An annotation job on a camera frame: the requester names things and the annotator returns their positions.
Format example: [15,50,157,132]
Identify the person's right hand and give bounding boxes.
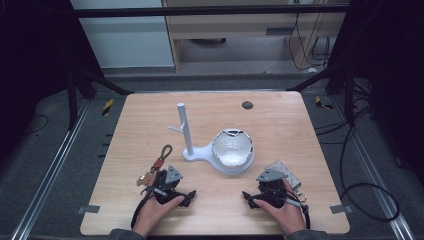
[253,178,307,236]

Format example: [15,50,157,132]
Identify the black curtain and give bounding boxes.
[328,0,424,185]
[0,0,105,161]

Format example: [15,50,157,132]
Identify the white cabinet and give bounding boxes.
[70,0,175,69]

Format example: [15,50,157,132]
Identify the brown keychain strap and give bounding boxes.
[136,144,174,187]

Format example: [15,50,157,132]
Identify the person's left hand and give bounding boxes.
[132,171,186,238]

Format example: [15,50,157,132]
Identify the metal floor rail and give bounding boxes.
[329,96,416,240]
[11,99,93,240]

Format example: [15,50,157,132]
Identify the black horizontal bar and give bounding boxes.
[74,4,352,19]

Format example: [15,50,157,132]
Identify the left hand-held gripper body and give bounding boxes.
[141,165,185,205]

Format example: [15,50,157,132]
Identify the black metal stand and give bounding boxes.
[64,68,135,131]
[286,63,356,126]

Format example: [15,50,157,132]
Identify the black hanging cables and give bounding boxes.
[288,12,332,72]

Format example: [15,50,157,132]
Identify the right hand-held gripper cable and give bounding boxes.
[285,196,311,230]

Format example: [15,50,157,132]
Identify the hand-held gripper cable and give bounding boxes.
[285,196,311,230]
[130,190,155,230]

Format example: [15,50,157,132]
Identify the yellow black floor tape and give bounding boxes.
[315,95,335,111]
[101,98,115,117]

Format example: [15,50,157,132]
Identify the left hand-held gripper cable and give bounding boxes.
[130,190,155,230]

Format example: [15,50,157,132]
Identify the white stand with bowl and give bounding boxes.
[167,102,256,176]

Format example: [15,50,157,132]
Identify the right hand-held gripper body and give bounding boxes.
[255,168,292,209]

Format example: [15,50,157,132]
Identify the wooden desk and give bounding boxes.
[162,0,352,73]

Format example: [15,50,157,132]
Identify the thin black floor cable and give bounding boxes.
[19,114,50,136]

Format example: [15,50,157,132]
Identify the thick black floor cable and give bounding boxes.
[314,96,401,223]

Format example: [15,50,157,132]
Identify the grey tape strip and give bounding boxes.
[77,204,101,215]
[329,204,353,215]

